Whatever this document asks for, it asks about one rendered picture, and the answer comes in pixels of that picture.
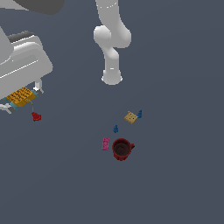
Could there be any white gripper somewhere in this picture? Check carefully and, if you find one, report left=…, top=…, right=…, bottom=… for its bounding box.
left=0, top=34, right=54, bottom=115

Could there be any orange box with teal ends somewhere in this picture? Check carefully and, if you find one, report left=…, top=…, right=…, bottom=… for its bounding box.
left=3, top=86, right=39, bottom=111

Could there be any red fruit with green stem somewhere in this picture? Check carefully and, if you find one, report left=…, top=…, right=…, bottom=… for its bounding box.
left=28, top=99, right=42, bottom=123

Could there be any pink gummy bear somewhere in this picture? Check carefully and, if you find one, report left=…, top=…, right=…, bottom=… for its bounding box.
left=101, top=136, right=110, bottom=151

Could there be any dark red mug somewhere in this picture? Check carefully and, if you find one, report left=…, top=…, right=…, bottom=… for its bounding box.
left=111, top=137, right=136, bottom=162

